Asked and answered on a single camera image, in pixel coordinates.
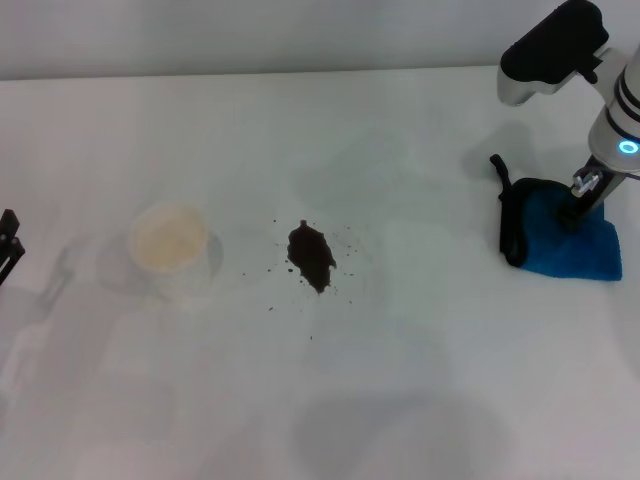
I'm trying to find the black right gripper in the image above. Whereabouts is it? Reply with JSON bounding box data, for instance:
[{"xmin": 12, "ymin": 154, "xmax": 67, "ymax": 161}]
[{"xmin": 558, "ymin": 155, "xmax": 629, "ymax": 232}]

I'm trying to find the blue rag with black trim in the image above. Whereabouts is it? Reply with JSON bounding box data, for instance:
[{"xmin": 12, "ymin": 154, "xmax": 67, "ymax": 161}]
[{"xmin": 488, "ymin": 154, "xmax": 624, "ymax": 283}]

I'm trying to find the white paper cup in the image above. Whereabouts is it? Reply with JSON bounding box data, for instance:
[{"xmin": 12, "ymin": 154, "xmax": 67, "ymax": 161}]
[{"xmin": 128, "ymin": 201, "xmax": 212, "ymax": 307}]

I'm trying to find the black liquid stain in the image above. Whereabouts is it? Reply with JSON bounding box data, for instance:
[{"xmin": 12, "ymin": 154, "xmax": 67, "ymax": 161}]
[{"xmin": 285, "ymin": 218, "xmax": 339, "ymax": 296}]

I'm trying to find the black and white wrist camera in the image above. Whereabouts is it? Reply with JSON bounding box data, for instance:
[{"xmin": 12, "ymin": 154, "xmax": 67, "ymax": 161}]
[{"xmin": 496, "ymin": 0, "xmax": 612, "ymax": 107}]

